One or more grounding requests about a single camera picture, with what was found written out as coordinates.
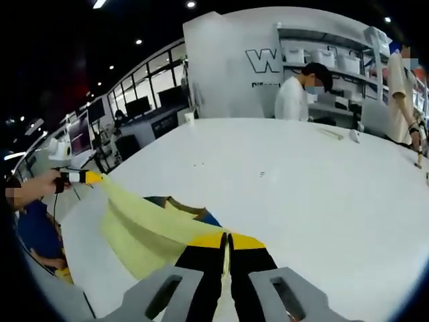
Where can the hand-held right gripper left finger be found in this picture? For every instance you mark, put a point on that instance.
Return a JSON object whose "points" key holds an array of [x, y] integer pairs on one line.
{"points": [[201, 268]]}

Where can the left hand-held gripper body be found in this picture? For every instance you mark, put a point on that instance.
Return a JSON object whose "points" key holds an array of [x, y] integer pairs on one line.
{"points": [[58, 149]]}

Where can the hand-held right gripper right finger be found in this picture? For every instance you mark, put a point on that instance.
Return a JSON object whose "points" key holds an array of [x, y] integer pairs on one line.
{"points": [[251, 265]]}

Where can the yellow and blue garment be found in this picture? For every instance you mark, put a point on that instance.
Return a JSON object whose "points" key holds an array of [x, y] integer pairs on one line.
{"points": [[140, 228]]}

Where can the person's left hand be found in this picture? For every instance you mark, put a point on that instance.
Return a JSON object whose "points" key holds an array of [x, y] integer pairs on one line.
{"points": [[52, 182]]}

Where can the monitor with purple screen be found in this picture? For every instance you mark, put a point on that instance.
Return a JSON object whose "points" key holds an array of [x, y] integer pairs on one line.
{"points": [[80, 135]]}

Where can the black monitor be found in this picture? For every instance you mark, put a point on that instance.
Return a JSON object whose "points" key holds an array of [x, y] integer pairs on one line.
{"points": [[95, 110], [171, 97], [137, 106]]}

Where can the black office chair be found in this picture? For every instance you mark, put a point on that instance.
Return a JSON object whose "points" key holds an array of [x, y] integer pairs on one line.
{"points": [[127, 147]]}

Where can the yellow chair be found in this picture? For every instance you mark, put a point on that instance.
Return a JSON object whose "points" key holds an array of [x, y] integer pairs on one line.
{"points": [[63, 275]]}

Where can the ceiling spotlights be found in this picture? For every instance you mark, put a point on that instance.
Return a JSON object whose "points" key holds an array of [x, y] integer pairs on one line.
{"points": [[138, 42]]}

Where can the ceiling strip light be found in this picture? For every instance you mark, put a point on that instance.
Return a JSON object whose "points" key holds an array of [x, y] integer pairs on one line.
{"points": [[99, 3]]}

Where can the pale flat strip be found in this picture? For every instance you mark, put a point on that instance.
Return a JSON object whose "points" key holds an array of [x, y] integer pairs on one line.
{"points": [[332, 135]]}

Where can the small white object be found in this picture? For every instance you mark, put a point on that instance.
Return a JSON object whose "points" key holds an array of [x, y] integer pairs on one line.
{"points": [[354, 137]]}

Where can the grey chair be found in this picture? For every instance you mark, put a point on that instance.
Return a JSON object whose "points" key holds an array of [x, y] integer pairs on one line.
{"points": [[373, 117]]}

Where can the white storage bin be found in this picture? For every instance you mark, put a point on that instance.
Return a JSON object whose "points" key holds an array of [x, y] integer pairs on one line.
{"points": [[323, 57], [348, 63], [378, 35], [296, 56]]}

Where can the grey metal shelving rack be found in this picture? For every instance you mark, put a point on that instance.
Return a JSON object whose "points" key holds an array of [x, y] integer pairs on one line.
{"points": [[321, 34]]}

